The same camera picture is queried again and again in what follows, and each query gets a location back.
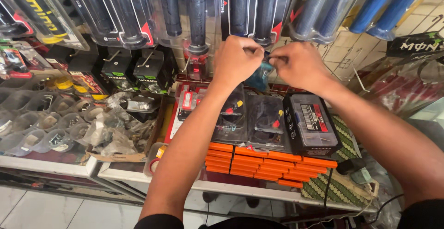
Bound person's left hand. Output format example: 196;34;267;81
212;35;265;92

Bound person's right hand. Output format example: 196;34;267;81
268;41;336;93

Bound small clear packet teal part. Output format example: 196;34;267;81
244;50;275;92

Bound red white small packets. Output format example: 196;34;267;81
175;83;209;122

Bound dark blue grips pack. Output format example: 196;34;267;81
287;0;369;45

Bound black grips pack blue rim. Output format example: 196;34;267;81
220;0;296;48

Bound black box clear lid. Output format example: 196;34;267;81
282;92;343;157

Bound black box green label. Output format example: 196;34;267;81
101;54;139;92
133;50;176;95

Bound green patterned mat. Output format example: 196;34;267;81
300;114;377;208

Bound bright blue grips pack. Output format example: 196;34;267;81
347;0;435;41

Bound plastic bag of red parts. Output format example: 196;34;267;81
347;54;444;119

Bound stack of orange boxes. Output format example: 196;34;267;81
205;142;338;189

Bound black sticker green lettering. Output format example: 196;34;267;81
386;31;444;58

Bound black grips pack red corner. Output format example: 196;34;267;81
58;0;155;50

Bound cardboard box of bagged parts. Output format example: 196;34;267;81
83;92;166;163

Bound red yellow printed packet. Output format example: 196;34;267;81
67;70;109;101

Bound yellow tape roll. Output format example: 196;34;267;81
46;76;74;91

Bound person's black shirt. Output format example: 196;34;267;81
133;199;444;229

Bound yellow black grip pack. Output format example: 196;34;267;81
0;0;91;52

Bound group of clear plastic cups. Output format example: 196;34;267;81
0;79;102;157

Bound glass display counter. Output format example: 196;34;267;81
0;153;379;214

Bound red black hanging packet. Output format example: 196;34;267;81
0;43;34;80

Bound clear blister pack handlebar switch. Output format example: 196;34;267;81
246;94;293;152
211;83;249;144

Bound metal wire display hook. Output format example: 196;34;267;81
323;47;371;93

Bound black cable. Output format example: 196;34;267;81
323;168;334;209

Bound round clear tub red ring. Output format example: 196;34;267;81
143;142;168;178

